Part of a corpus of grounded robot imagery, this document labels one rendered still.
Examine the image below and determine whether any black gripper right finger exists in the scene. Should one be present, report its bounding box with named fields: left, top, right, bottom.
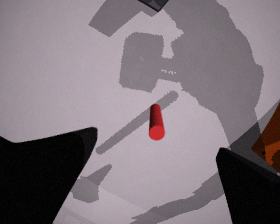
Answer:
left=215, top=147, right=280, bottom=224

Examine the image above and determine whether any dark red peg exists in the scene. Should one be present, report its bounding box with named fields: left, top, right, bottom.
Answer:
left=149, top=104, right=165, bottom=141

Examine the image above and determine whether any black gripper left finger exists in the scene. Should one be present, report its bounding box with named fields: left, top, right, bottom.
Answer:
left=0, top=127, right=97, bottom=224

